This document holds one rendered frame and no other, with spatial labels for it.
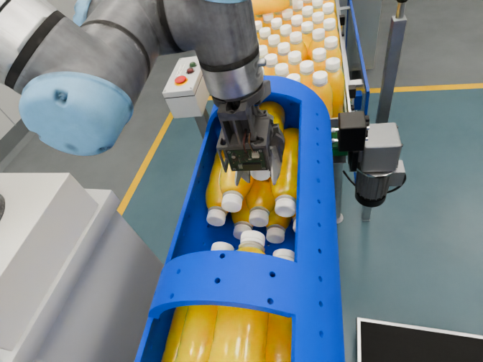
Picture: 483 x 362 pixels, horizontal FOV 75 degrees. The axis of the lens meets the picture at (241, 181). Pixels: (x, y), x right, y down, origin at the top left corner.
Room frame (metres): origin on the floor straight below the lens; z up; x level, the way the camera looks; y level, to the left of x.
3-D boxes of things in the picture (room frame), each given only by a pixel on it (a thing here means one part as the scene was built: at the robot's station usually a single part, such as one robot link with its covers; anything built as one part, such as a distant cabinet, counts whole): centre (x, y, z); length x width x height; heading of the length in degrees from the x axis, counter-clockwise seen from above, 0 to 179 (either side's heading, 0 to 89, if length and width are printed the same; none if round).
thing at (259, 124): (0.36, -0.03, 1.30); 0.09 x 0.08 x 0.12; 159
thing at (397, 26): (0.88, -0.60, 0.55); 0.04 x 0.04 x 1.10; 69
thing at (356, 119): (0.63, -0.33, 0.95); 0.10 x 0.07 x 0.10; 69
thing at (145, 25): (0.38, 0.07, 1.46); 0.11 x 0.11 x 0.08; 71
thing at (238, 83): (0.37, -0.03, 1.38); 0.08 x 0.08 x 0.05
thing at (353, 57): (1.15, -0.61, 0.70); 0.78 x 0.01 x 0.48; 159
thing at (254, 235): (0.27, 0.01, 1.15); 0.04 x 0.02 x 0.04; 69
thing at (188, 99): (0.95, 0.07, 1.05); 0.20 x 0.10 x 0.10; 159
